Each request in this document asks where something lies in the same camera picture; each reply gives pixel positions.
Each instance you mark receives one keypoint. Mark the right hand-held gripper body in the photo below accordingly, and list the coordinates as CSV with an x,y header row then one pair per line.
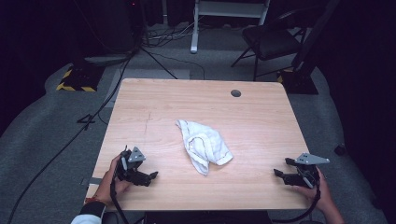
x,y
306,175

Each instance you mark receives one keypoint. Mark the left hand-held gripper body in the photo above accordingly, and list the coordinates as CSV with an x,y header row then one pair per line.
x,y
130,174

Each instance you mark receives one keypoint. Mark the white towel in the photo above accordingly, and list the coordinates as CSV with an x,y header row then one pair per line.
x,y
204,144

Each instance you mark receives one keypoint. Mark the person's right hand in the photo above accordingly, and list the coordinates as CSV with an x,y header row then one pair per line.
x,y
323,194

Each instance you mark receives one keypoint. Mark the person's left hand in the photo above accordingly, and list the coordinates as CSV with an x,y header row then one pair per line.
x,y
107,188

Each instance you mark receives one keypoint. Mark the grey tape strip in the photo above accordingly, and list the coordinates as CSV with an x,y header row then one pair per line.
x,y
93,180

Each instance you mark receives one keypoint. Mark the small black floor object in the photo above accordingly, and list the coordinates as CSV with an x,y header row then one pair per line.
x,y
340,149

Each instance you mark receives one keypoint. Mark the red wrist band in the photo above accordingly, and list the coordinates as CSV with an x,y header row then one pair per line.
x,y
92,199

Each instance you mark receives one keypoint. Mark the black stool seat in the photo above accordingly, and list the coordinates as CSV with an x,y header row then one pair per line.
x,y
110,218

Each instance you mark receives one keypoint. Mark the dark round table grommet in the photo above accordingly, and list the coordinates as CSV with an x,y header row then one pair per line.
x,y
235,93

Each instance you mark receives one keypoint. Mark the black stand with striped base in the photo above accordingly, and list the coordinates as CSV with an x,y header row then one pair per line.
x,y
303,62

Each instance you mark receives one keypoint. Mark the striped black stand base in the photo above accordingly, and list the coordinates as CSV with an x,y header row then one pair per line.
x,y
81,79

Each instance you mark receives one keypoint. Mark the black folding chair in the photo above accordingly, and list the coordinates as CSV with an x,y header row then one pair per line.
x,y
271,42

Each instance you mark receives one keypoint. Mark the black computer tower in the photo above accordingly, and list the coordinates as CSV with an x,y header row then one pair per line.
x,y
115,28

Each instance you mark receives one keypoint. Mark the white metal desk frame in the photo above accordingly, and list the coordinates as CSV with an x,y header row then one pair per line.
x,y
227,9

